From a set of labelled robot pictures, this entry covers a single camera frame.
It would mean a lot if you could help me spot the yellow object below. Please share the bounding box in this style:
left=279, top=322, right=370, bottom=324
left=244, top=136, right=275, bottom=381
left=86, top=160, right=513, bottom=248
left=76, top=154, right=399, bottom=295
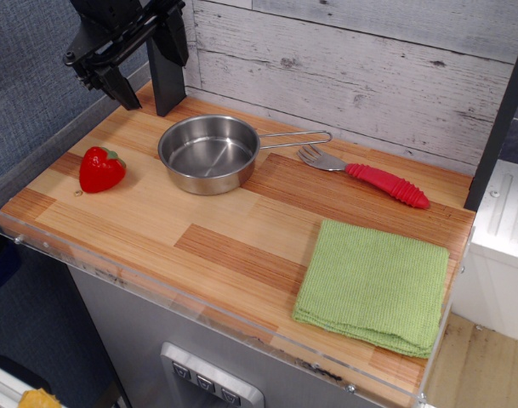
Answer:
left=17, top=388, right=62, bottom=408

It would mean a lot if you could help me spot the dark right vertical post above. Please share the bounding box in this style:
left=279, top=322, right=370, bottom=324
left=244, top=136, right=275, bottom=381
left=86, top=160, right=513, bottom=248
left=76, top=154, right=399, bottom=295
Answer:
left=468, top=0, right=518, bottom=213

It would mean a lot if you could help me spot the white side cabinet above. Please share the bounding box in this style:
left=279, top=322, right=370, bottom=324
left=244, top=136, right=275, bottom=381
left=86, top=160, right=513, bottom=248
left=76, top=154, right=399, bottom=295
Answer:
left=452, top=160, right=518, bottom=340

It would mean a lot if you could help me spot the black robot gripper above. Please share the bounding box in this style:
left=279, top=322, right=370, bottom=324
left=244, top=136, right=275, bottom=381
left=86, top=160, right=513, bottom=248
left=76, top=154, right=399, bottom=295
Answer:
left=63, top=1, right=189, bottom=111

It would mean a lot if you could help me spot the small steel pot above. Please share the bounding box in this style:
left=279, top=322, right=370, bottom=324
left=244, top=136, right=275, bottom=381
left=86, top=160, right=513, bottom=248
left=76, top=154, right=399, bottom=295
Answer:
left=157, top=115, right=333, bottom=196

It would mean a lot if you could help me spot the red handled metal fork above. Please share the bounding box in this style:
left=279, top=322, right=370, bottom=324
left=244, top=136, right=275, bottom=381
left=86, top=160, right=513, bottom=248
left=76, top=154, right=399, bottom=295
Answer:
left=297, top=144, right=430, bottom=209

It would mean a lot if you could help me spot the silver dispenser button panel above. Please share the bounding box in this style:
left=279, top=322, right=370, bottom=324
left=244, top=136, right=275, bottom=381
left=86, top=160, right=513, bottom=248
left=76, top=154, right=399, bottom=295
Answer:
left=160, top=342, right=265, bottom=407

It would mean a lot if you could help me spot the grey toy cabinet front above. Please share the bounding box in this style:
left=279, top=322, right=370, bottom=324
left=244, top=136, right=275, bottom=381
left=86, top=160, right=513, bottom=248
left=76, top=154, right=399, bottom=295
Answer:
left=70, top=268, right=374, bottom=407

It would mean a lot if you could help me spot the red plastic strawberry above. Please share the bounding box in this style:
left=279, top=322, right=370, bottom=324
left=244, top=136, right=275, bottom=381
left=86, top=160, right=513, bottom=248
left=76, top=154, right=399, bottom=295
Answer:
left=79, top=146, right=126, bottom=193

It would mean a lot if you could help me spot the clear acrylic guard rail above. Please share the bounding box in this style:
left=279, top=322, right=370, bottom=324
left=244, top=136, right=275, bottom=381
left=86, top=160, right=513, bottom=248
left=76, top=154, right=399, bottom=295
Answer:
left=0, top=63, right=485, bottom=407

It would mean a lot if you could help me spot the green cloth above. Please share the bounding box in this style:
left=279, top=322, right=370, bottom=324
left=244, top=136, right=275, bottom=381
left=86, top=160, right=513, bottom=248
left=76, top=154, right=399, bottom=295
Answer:
left=292, top=219, right=449, bottom=358

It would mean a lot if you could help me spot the dark grey corner post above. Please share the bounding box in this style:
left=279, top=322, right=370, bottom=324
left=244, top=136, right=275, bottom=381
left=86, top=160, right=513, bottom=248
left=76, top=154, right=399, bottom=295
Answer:
left=146, top=40, right=186, bottom=116

